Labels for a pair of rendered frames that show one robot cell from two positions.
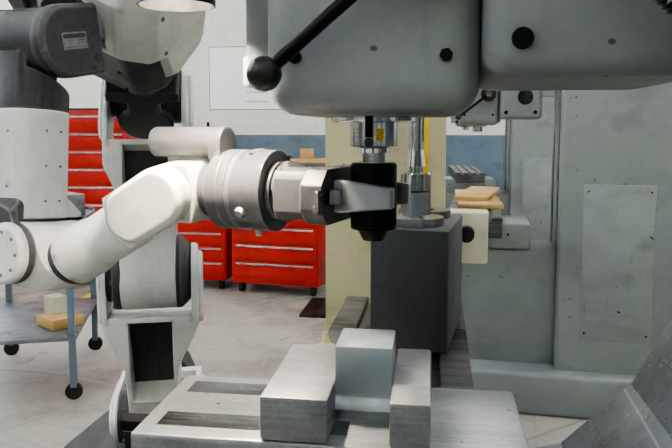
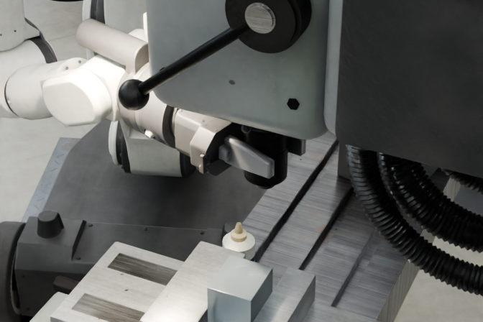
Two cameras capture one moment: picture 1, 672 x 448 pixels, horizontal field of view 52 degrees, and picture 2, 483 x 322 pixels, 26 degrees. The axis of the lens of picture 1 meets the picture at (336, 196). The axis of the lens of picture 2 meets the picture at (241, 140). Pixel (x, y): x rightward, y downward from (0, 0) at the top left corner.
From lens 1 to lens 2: 0.64 m
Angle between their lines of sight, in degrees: 32
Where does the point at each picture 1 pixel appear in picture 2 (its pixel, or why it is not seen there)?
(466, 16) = (313, 73)
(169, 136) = (93, 39)
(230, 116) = not seen: outside the picture
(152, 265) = (139, 19)
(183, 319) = not seen: hidden behind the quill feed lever
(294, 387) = (170, 313)
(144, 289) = not seen: hidden behind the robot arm
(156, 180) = (78, 90)
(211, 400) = (122, 284)
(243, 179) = (151, 111)
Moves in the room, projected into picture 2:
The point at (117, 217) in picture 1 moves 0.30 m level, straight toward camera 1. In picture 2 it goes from (51, 103) to (8, 268)
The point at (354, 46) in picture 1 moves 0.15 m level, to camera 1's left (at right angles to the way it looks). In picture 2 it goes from (215, 76) to (65, 54)
